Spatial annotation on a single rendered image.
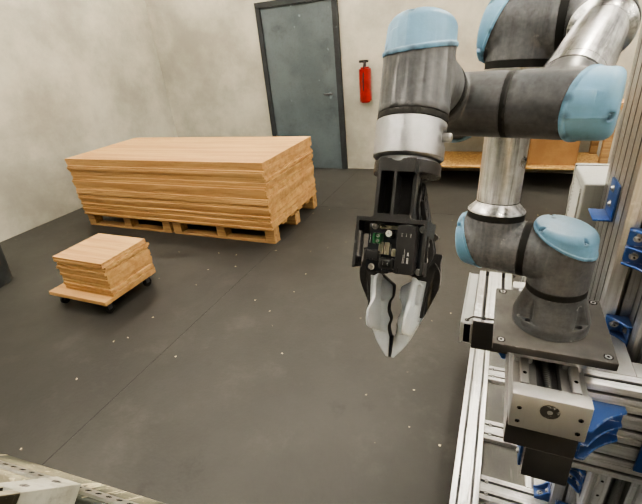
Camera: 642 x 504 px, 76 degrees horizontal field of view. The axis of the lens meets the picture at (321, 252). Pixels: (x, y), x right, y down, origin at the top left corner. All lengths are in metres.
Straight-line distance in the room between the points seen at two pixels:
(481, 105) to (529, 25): 0.37
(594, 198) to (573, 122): 0.83
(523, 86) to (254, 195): 3.33
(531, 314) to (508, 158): 0.33
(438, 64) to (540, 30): 0.44
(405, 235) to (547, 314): 0.60
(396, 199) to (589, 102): 0.21
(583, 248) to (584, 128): 0.42
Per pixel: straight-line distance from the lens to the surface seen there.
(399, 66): 0.46
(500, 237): 0.92
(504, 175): 0.90
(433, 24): 0.47
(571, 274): 0.92
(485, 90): 0.53
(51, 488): 0.95
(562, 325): 0.97
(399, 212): 0.43
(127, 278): 3.40
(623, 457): 1.21
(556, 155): 5.03
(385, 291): 0.47
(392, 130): 0.44
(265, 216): 3.76
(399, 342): 0.47
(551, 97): 0.51
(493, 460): 1.80
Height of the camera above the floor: 1.62
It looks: 27 degrees down
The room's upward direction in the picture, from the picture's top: 6 degrees counter-clockwise
